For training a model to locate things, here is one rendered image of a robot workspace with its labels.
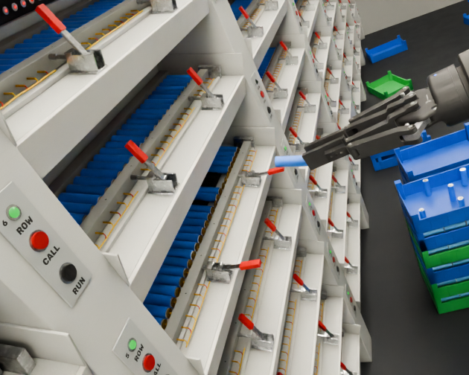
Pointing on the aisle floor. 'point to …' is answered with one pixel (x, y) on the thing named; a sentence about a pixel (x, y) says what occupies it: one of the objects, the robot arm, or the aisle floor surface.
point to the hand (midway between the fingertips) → (327, 149)
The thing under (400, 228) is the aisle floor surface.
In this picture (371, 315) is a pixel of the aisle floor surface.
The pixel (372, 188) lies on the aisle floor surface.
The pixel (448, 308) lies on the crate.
